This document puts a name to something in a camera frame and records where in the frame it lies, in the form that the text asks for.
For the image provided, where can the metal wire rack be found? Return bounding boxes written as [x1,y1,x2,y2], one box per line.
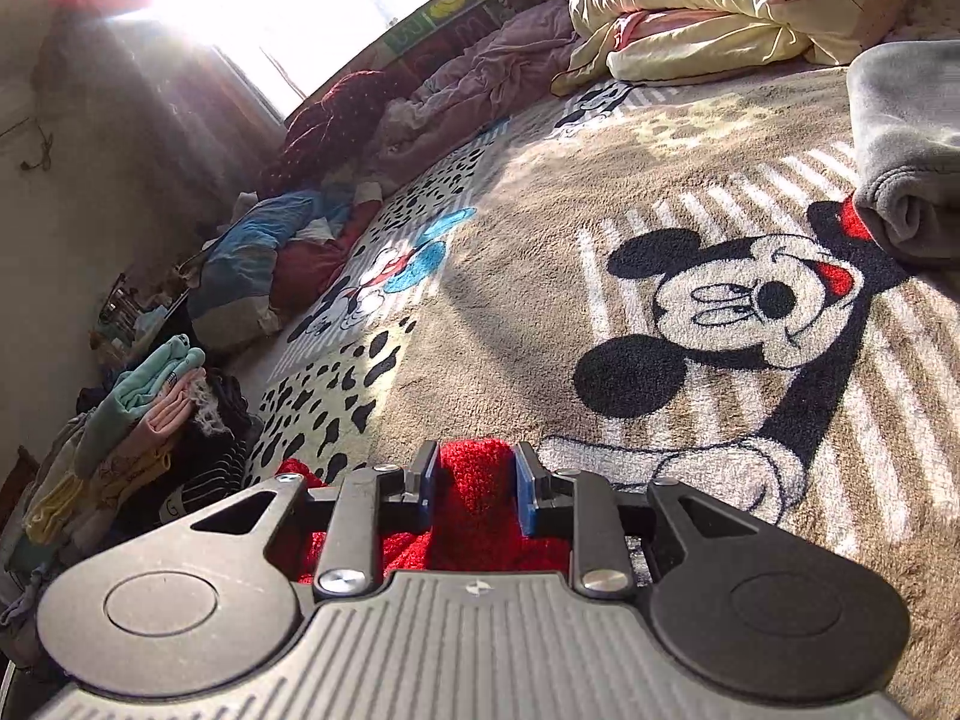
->
[91,270,190,365]

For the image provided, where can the cartoon mouse printed blanket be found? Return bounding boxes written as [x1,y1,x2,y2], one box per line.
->
[247,64,960,720]

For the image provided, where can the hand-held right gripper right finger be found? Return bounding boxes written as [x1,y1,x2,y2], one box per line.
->
[514,441,760,595]

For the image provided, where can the pile of folded clothes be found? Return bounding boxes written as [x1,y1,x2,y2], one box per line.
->
[0,334,265,593]

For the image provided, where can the red knitted sweater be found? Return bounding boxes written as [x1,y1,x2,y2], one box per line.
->
[274,439,590,587]

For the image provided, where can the grey folded fleece garment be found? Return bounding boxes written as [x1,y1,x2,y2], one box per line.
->
[846,41,960,265]

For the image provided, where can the mauve crumpled bedsheet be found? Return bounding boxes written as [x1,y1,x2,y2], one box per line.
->
[367,0,580,182]

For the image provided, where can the pink cloth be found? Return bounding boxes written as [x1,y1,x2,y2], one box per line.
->
[609,9,758,50]

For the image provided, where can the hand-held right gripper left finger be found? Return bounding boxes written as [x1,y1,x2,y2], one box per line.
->
[176,441,440,601]

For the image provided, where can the blue quilt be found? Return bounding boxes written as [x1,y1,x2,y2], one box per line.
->
[187,191,355,352]

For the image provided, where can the dark red dotted cloth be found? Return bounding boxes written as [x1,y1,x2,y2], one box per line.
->
[259,69,392,194]

